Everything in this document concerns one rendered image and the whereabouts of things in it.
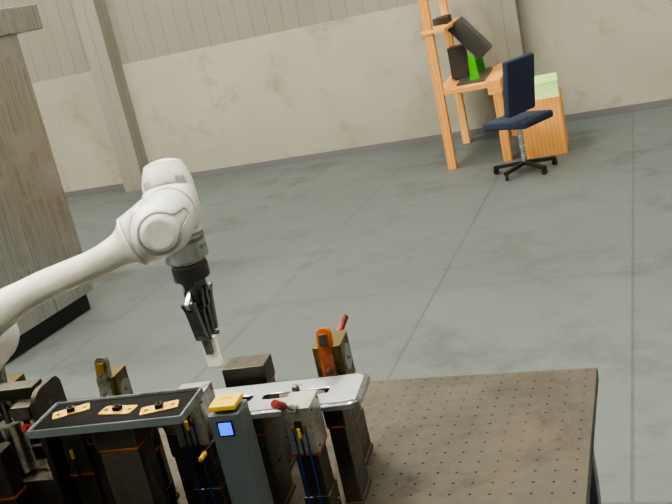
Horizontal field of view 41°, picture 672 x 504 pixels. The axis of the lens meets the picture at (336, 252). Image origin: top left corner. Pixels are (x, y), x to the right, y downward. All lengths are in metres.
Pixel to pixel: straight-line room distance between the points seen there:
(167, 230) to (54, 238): 5.38
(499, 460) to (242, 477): 0.74
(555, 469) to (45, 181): 5.23
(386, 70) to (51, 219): 5.15
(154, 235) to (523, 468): 1.20
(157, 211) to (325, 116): 9.57
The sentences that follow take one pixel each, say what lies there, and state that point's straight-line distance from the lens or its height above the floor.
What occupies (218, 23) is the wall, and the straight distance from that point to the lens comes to 11.48.
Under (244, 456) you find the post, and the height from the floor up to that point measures 1.04.
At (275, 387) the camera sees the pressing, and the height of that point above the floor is 1.00.
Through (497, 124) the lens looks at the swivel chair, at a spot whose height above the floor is 0.51.
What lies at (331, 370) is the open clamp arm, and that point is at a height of 1.00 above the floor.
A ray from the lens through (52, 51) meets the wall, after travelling 12.70.
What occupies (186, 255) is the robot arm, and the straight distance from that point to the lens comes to 1.81.
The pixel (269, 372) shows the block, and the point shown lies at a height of 0.99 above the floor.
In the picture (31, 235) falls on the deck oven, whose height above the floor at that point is 0.74.
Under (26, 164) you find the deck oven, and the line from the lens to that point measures 6.85.
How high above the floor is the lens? 1.93
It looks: 16 degrees down
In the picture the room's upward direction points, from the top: 12 degrees counter-clockwise
